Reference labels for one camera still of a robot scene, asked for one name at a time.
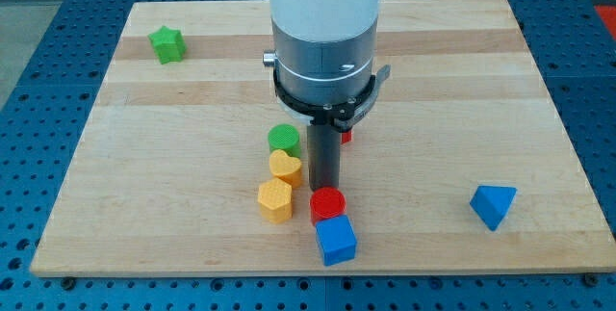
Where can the black clamp ring with lever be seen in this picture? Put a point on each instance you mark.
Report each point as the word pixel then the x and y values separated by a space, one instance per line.
pixel 341 116

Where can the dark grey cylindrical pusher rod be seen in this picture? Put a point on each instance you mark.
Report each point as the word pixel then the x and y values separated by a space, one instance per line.
pixel 324 147

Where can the red star block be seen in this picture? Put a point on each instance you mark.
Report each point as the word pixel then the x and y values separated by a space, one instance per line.
pixel 346 137

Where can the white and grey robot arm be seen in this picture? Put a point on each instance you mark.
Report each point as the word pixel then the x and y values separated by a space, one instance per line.
pixel 322 73

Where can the green circle block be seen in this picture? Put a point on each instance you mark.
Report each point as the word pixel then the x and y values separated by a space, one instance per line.
pixel 285 137

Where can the green star block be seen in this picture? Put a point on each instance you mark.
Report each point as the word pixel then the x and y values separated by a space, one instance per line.
pixel 168 45

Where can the yellow heart block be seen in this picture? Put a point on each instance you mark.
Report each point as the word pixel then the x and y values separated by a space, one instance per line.
pixel 286 167

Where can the red cylinder block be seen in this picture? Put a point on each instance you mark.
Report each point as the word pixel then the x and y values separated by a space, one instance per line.
pixel 326 203

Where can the yellow hexagon block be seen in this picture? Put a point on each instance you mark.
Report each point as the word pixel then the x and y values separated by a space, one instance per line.
pixel 275 200

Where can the blue cube block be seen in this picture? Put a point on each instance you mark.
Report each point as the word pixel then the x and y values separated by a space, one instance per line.
pixel 336 240

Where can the wooden board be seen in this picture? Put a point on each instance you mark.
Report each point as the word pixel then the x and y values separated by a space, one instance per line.
pixel 164 179

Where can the blue triangle block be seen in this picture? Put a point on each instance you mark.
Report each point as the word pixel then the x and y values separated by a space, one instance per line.
pixel 492 203

